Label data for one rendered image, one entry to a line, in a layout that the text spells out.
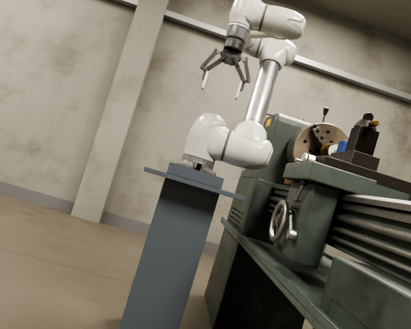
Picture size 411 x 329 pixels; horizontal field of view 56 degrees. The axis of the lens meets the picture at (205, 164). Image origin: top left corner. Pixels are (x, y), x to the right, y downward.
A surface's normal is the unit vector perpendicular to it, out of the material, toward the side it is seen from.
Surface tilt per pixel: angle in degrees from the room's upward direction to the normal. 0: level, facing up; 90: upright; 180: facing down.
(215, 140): 91
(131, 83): 90
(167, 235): 90
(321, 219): 90
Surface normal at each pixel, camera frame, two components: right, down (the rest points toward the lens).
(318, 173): 0.07, -0.02
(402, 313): -0.95, -0.29
